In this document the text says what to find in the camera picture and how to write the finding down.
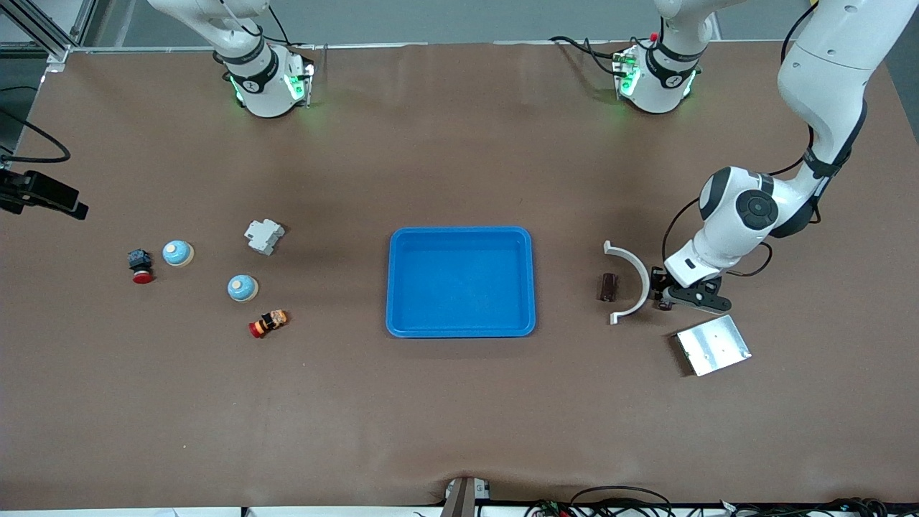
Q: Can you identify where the red yellow emergency stop button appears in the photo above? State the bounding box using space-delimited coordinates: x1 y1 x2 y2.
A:
248 309 289 340

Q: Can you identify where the blue plastic tray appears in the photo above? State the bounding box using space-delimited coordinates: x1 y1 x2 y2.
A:
386 226 537 339

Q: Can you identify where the square aluminium plate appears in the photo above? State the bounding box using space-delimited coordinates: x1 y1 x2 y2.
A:
675 315 752 378

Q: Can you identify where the metal mounting post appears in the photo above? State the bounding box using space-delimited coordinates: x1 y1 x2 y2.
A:
443 477 476 517

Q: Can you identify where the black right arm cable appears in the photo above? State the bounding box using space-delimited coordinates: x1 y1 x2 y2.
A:
0 108 71 164

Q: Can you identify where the red mushroom push button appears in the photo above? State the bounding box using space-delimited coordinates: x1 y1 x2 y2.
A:
127 248 154 285

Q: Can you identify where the black base cable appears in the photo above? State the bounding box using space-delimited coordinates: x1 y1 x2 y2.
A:
549 36 622 76

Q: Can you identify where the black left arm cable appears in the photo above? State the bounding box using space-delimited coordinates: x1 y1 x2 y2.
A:
661 0 823 281

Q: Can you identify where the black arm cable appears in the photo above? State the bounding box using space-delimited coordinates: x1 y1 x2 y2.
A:
661 0 823 281
0 108 71 164

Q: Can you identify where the white curved bracket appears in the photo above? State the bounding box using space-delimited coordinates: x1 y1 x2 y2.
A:
602 241 651 325

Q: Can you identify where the aluminium frame profile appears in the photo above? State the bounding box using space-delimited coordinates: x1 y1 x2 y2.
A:
0 0 73 69

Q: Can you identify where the brown table mat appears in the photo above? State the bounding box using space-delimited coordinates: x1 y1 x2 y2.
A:
0 39 919 512

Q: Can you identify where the black cable bundle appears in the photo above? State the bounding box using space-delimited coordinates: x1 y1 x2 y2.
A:
524 486 676 517
718 497 891 517

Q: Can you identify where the white circuit breaker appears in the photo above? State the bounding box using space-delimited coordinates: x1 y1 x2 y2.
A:
243 218 286 256

